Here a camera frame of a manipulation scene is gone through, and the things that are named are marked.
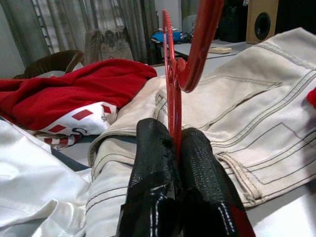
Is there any brown chair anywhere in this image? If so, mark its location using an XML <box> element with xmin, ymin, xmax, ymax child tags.
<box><xmin>14</xmin><ymin>49</ymin><xmax>85</xmax><ymax>79</ymax></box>

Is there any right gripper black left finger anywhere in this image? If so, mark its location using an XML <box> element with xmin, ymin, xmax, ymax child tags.
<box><xmin>118</xmin><ymin>118</ymin><xmax>182</xmax><ymax>237</ymax></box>

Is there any red and white jersey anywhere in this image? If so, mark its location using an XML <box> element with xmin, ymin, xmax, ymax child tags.
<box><xmin>0</xmin><ymin>59</ymin><xmax>158</xmax><ymax>152</ymax></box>

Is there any grey pleated curtain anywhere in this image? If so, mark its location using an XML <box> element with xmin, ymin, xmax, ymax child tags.
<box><xmin>0</xmin><ymin>0</ymin><xmax>160</xmax><ymax>66</ymax></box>

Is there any red plastic hanger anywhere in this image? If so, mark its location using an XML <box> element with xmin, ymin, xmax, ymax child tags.
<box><xmin>161</xmin><ymin>0</ymin><xmax>256</xmax><ymax>237</ymax></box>

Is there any white shirt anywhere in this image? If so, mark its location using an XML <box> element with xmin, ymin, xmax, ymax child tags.
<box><xmin>0</xmin><ymin>118</ymin><xmax>92</xmax><ymax>237</ymax></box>

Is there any wooden speaker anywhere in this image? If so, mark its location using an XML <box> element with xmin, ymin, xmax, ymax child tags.
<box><xmin>246</xmin><ymin>0</ymin><xmax>280</xmax><ymax>45</ymax></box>

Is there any flat wooden block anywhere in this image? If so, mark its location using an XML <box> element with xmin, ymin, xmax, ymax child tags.
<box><xmin>208</xmin><ymin>46</ymin><xmax>233</xmax><ymax>54</ymax></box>

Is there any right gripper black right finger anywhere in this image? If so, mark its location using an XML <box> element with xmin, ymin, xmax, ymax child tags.
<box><xmin>177</xmin><ymin>127</ymin><xmax>245</xmax><ymax>237</ymax></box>

